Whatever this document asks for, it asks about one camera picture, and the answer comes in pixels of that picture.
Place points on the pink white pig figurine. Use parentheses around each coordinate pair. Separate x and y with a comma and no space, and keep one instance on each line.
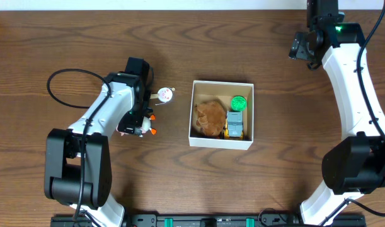
(132,125)

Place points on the green round toy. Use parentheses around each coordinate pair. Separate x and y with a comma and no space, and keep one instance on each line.
(238,103)

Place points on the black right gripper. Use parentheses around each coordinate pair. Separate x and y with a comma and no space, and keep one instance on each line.
(301,48)

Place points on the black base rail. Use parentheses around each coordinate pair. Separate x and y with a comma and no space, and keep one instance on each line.
(264,219)

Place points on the yellow grey toy truck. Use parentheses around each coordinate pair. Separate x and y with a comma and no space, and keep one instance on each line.
(233,128)

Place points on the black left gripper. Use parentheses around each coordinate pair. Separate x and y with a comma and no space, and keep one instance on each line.
(140,113)

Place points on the brown plush toy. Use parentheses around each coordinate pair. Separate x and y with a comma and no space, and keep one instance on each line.
(211,118)

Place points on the white cardboard box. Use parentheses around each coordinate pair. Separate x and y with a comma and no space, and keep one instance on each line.
(223,92)

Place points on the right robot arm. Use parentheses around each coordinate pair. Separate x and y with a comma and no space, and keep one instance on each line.
(356,166)

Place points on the wooden pig rattle drum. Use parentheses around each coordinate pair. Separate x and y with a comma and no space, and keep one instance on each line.
(164,95)

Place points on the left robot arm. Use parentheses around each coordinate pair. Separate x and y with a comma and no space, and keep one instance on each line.
(78,171)

